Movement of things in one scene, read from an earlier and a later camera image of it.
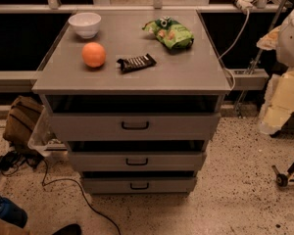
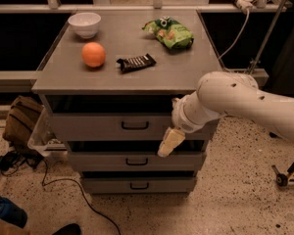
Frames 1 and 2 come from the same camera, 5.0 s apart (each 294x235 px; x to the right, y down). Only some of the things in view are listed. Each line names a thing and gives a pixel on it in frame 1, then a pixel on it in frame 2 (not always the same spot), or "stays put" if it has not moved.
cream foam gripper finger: (284, 95) -> (171, 139)
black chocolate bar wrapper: (137, 62) stays put
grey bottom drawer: (139, 186) stays put
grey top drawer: (134, 126) stays put
